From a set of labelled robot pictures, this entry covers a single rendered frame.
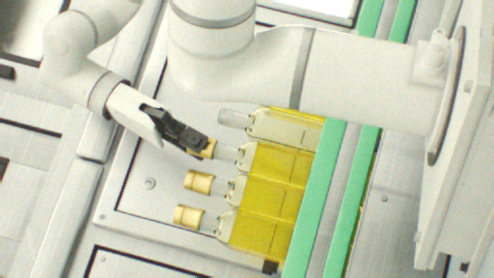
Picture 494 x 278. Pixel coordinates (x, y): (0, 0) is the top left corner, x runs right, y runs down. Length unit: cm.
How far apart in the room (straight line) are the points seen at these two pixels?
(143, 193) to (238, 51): 68
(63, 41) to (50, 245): 36
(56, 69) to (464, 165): 82
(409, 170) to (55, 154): 67
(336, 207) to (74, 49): 49
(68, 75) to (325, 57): 65
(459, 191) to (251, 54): 27
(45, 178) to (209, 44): 80
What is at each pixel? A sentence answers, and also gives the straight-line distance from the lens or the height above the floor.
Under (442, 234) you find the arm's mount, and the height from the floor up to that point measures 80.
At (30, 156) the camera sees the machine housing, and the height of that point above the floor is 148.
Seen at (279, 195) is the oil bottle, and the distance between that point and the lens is 149.
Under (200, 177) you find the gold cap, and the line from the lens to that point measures 152.
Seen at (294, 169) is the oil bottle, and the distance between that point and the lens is 150.
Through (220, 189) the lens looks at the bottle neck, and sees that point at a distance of 151.
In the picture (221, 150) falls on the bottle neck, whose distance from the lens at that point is 153.
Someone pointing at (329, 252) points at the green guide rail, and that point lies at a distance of 136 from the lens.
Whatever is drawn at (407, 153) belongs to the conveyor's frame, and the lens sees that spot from 138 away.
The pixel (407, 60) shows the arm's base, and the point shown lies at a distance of 104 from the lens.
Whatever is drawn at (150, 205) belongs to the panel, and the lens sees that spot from 166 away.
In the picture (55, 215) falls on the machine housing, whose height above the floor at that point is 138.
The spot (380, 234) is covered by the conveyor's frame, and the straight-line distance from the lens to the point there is 135.
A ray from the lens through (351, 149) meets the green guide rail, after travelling 140.
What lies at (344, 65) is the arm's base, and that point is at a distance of 102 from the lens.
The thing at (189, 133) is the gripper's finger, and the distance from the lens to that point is 152.
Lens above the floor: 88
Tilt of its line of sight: 8 degrees up
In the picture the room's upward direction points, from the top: 75 degrees counter-clockwise
